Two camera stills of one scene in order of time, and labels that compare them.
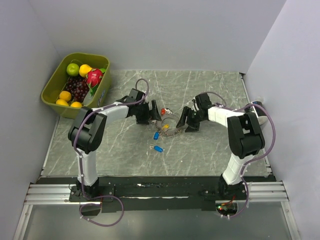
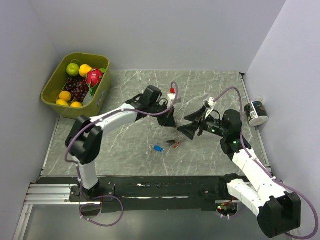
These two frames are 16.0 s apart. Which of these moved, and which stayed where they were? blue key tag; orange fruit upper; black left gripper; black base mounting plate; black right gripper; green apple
Moved: black right gripper; black left gripper
Stayed: green apple; orange fruit upper; black base mounting plate; blue key tag
